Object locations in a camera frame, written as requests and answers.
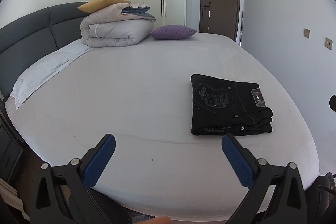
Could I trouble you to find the folded blue grey cloth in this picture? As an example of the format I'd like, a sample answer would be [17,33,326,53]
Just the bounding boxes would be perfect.
[121,4,156,22]

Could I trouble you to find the white bed mattress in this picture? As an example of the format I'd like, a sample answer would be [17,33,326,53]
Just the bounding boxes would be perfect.
[5,34,319,222]

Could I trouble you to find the white pillow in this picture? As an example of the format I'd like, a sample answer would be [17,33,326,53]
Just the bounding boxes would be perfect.
[10,39,92,109]

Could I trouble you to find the purple cushion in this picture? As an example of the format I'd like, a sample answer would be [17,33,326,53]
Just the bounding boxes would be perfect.
[149,24,197,40]

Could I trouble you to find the beige wall socket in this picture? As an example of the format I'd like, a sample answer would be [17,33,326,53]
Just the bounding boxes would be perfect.
[303,28,310,38]
[325,38,333,50]

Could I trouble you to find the dark bedside cabinet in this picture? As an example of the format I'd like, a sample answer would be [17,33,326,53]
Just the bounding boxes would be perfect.
[0,125,23,183]

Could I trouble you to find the dark grey padded headboard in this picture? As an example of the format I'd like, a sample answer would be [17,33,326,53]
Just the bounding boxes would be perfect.
[0,2,88,98]

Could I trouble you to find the folded grey beige duvet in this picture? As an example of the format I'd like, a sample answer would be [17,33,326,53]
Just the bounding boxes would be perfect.
[80,3,155,48]

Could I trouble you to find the mustard yellow cushion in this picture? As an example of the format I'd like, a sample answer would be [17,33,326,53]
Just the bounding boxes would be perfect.
[78,0,131,14]

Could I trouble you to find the black denim pants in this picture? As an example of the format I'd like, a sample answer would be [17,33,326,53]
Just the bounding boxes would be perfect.
[190,74,273,136]

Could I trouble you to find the beige wall socket far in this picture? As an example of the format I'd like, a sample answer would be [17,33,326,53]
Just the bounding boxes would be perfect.
[303,28,310,38]

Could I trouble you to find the beige wall socket near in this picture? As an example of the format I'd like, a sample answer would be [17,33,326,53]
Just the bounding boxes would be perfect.
[325,38,333,50]

